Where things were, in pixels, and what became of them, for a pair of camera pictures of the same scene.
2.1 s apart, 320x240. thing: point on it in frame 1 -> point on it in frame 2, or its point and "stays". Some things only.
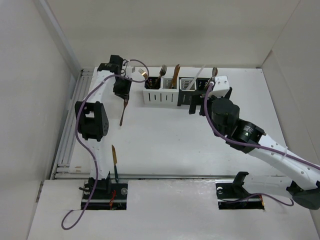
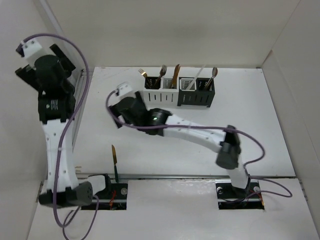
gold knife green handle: (173, 85) stays
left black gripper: (124, 92) -> (30, 73)
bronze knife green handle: (114, 159) stays
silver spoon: (214, 73) stays
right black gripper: (192, 109) -> (115, 113)
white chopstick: (195, 77) stays
